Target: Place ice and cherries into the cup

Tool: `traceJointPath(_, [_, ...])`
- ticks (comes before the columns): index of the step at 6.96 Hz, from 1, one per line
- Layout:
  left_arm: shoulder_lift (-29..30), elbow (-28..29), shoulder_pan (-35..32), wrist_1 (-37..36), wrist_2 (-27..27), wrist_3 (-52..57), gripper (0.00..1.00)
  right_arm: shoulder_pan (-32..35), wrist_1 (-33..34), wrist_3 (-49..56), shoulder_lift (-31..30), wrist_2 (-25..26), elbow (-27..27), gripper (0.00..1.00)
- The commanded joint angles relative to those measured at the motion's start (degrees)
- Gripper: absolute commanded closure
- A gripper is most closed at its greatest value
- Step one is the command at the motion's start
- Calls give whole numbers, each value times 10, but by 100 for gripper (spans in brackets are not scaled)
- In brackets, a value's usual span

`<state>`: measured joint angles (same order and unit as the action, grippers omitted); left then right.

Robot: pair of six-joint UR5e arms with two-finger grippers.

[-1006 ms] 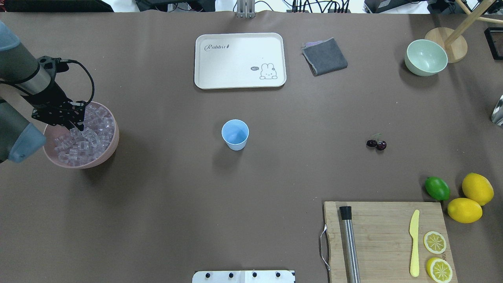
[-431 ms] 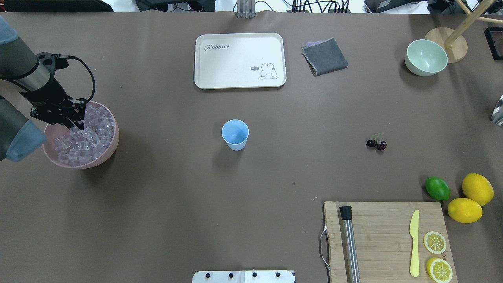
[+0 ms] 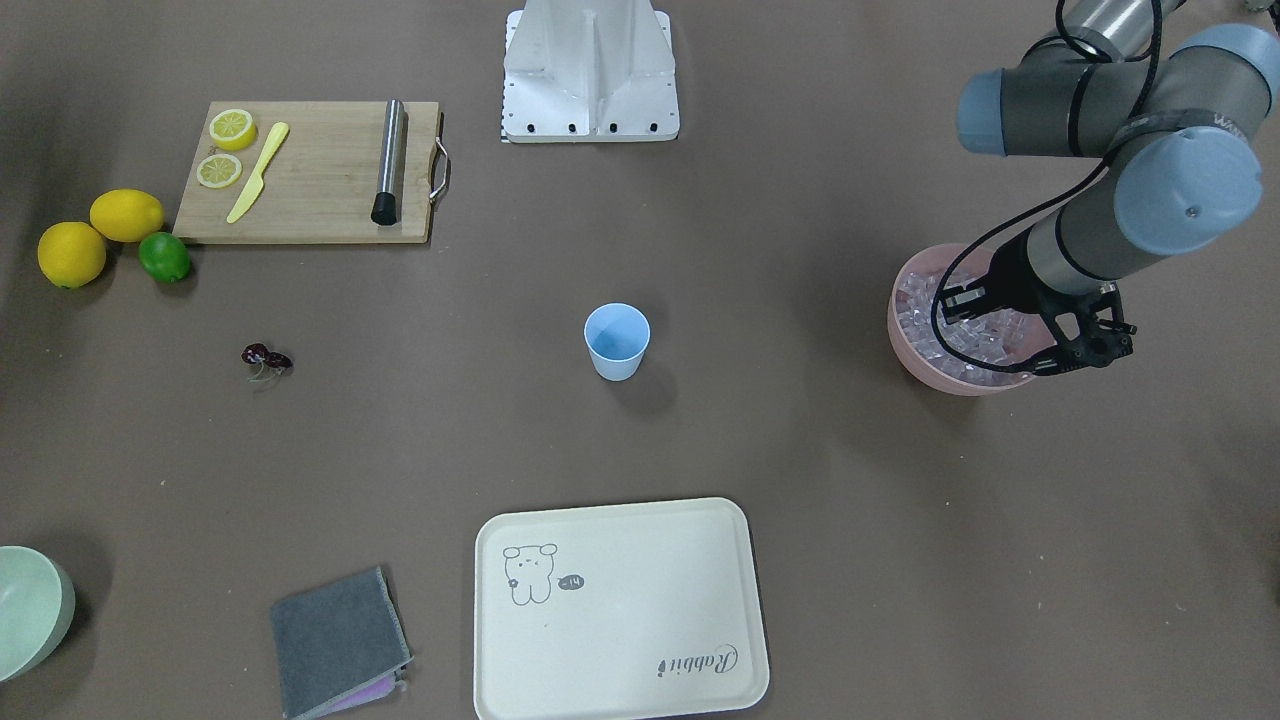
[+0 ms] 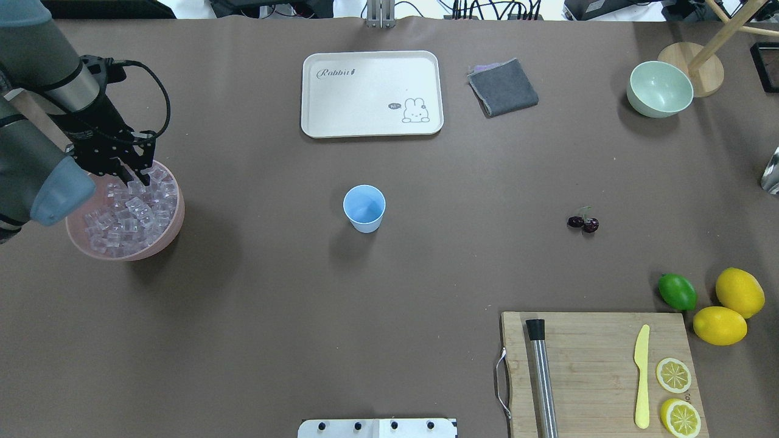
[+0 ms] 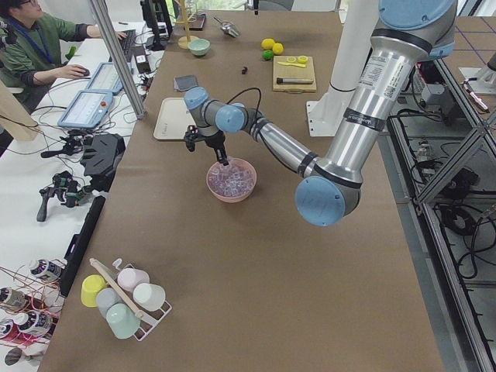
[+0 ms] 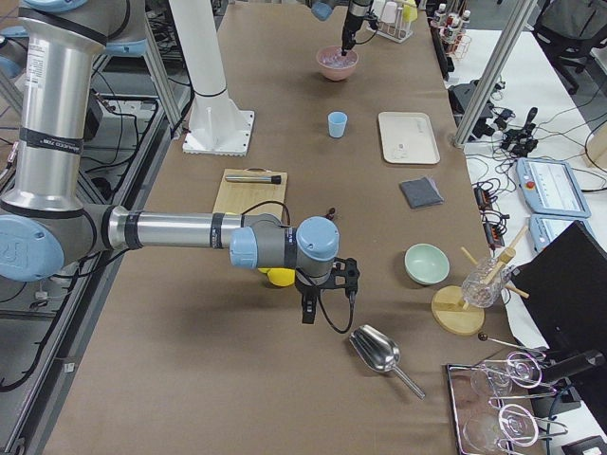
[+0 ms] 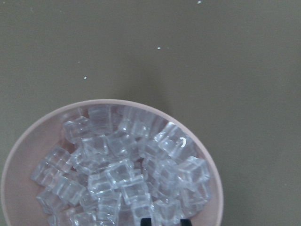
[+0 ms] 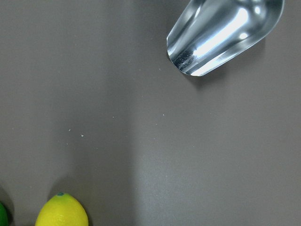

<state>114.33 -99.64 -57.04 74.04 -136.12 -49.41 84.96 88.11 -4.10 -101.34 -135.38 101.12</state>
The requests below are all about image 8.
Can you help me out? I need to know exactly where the metal ice scoop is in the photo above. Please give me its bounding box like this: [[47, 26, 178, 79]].
[[166, 0, 285, 76]]

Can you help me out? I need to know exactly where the yellow lemon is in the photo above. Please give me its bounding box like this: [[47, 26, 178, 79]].
[[35, 193, 89, 226]]

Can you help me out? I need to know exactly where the green lime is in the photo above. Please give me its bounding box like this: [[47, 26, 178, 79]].
[[0, 203, 9, 226]]

